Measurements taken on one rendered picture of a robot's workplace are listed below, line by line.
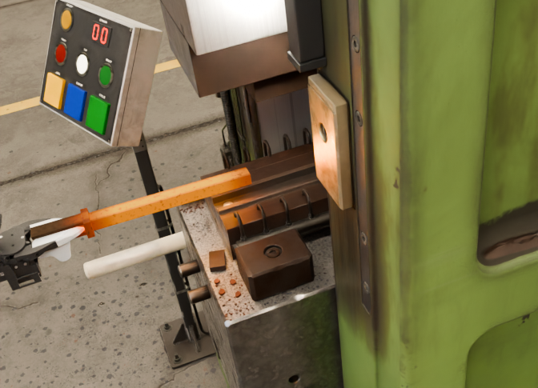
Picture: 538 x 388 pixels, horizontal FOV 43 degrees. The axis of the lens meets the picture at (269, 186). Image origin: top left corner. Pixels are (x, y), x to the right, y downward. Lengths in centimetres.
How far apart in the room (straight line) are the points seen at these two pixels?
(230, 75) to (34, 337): 172
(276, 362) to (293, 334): 7
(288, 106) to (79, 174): 198
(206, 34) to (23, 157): 267
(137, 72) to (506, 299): 96
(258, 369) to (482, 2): 82
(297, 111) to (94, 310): 138
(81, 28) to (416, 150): 113
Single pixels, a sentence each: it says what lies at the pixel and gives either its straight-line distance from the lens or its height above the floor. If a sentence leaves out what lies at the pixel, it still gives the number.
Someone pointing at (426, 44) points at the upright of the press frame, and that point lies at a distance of 70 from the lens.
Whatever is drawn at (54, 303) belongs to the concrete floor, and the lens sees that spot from 270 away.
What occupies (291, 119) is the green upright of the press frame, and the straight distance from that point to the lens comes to 148.
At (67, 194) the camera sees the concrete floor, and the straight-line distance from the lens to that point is 322.
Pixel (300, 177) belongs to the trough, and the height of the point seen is 99.
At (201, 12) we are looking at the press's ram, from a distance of 97.
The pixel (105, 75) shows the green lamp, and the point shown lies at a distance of 163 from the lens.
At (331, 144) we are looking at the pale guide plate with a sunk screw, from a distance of 90.
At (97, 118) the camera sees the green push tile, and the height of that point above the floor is 100.
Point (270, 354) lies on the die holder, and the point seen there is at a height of 80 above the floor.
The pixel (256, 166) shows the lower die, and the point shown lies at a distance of 141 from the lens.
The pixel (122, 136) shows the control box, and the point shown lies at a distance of 162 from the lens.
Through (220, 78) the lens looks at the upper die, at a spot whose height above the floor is 129.
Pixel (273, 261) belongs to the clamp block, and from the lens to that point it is 118.
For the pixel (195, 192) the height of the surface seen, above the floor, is 105.
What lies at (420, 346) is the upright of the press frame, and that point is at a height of 103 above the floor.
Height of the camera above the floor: 180
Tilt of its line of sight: 38 degrees down
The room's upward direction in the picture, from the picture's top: 9 degrees counter-clockwise
